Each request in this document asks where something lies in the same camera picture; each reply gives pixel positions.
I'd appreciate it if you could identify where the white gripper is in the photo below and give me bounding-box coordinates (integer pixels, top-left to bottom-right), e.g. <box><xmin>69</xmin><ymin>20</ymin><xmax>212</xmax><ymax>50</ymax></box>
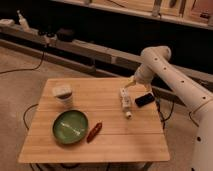
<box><xmin>124</xmin><ymin>66</ymin><xmax>154</xmax><ymax>91</ymax></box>

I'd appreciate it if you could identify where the white plastic bottle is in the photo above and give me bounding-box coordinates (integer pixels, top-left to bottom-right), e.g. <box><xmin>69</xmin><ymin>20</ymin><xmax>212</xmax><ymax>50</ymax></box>
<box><xmin>120</xmin><ymin>88</ymin><xmax>132</xmax><ymax>119</ymax></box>

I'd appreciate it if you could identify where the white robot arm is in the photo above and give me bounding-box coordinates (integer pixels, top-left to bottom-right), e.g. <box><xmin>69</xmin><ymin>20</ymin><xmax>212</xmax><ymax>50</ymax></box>
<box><xmin>126</xmin><ymin>46</ymin><xmax>213</xmax><ymax>171</ymax></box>

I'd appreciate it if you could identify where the white spray bottle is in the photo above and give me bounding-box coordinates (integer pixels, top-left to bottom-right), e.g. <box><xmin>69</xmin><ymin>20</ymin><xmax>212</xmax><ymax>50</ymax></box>
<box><xmin>17</xmin><ymin>11</ymin><xmax>30</xmax><ymax>31</ymax></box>

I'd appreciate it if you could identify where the black smartphone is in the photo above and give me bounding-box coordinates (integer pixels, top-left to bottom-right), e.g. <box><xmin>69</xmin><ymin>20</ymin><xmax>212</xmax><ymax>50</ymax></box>
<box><xmin>135</xmin><ymin>93</ymin><xmax>155</xmax><ymax>107</ymax></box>

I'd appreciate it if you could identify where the red chili pepper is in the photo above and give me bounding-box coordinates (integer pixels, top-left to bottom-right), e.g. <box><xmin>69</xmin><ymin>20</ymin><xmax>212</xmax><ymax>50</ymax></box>
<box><xmin>87</xmin><ymin>122</ymin><xmax>102</xmax><ymax>143</ymax></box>

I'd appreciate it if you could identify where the wooden table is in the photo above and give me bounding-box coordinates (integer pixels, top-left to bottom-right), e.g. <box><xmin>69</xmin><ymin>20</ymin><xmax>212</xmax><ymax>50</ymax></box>
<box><xmin>18</xmin><ymin>78</ymin><xmax>170</xmax><ymax>163</ymax></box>

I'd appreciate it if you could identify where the white paper cup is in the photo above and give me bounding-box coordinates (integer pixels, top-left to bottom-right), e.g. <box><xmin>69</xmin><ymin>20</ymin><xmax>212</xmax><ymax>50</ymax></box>
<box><xmin>52</xmin><ymin>84</ymin><xmax>72</xmax><ymax>108</ymax></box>

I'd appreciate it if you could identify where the black round device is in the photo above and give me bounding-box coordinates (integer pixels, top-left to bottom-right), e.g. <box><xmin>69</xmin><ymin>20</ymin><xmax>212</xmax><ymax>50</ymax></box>
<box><xmin>56</xmin><ymin>28</ymin><xmax>75</xmax><ymax>42</ymax></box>

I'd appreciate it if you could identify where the green round plate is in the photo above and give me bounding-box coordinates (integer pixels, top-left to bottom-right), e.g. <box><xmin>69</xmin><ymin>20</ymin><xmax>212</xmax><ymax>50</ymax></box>
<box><xmin>52</xmin><ymin>110</ymin><xmax>89</xmax><ymax>145</ymax></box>

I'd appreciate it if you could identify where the black floor cable left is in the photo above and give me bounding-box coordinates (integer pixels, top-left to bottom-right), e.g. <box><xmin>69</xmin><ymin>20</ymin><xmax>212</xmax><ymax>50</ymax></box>
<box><xmin>0</xmin><ymin>44</ymin><xmax>48</xmax><ymax>76</ymax></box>

